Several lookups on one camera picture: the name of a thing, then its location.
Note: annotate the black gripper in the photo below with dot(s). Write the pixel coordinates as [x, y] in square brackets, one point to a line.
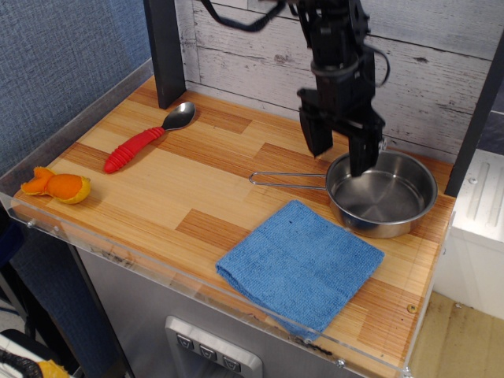
[342, 102]

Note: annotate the stainless steel cabinet front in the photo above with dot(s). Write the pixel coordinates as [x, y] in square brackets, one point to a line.
[137, 307]

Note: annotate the stainless steel pot with handle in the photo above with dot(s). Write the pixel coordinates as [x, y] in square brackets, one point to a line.
[388, 200]

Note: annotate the dark right vertical post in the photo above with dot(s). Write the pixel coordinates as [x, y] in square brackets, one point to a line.
[476, 125]

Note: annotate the silver button control panel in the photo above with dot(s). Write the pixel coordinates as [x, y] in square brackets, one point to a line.
[199, 353]

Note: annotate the white ribbed appliance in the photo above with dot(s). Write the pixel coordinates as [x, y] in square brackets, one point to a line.
[470, 270]

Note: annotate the red-handled metal spoon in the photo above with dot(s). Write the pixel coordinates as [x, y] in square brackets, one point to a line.
[179, 118]

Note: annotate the orange plush fish toy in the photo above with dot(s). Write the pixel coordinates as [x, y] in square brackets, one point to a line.
[66, 188]

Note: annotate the folded blue cloth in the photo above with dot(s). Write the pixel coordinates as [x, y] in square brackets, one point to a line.
[301, 267]

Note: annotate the dark vertical post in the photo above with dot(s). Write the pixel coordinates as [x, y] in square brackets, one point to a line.
[165, 48]
[476, 125]

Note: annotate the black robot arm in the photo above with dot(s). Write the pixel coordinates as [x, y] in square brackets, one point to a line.
[333, 30]

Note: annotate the clear acrylic front guard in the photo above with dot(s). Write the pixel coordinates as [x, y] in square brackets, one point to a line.
[178, 240]

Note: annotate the dark left vertical post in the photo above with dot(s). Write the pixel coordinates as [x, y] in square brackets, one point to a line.
[165, 48]

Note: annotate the yellow cloth object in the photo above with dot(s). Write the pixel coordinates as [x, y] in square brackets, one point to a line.
[51, 369]

